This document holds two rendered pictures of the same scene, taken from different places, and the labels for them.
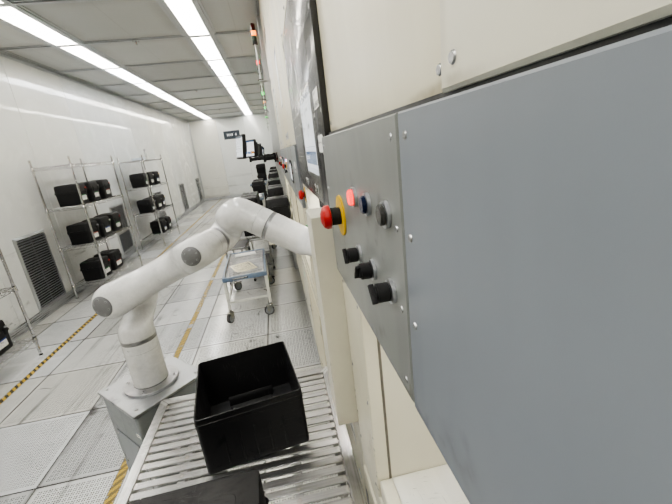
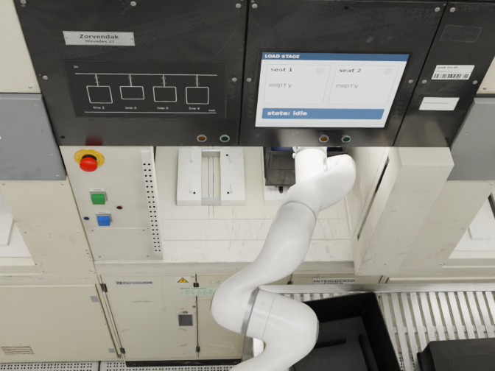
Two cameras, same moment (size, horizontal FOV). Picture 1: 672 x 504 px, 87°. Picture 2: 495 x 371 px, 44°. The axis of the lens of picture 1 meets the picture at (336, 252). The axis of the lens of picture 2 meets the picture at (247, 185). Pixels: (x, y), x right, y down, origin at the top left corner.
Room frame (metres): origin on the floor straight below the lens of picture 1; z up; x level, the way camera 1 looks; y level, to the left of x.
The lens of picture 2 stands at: (1.16, 0.94, 2.47)
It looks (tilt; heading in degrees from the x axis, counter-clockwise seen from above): 54 degrees down; 271
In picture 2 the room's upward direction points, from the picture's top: 5 degrees clockwise
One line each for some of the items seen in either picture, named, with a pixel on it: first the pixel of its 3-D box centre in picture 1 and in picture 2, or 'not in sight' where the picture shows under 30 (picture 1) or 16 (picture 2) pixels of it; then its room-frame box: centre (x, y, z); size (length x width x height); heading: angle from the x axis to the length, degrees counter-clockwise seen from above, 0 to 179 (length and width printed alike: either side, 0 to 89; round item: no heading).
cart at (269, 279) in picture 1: (250, 280); not in sight; (3.64, 0.96, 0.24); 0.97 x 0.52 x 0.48; 10
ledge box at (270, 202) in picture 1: (278, 208); not in sight; (3.98, 0.58, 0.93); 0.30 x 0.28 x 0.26; 5
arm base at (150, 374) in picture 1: (145, 360); not in sight; (1.18, 0.75, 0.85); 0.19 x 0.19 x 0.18
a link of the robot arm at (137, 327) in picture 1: (136, 304); not in sight; (1.21, 0.75, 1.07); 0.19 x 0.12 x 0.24; 169
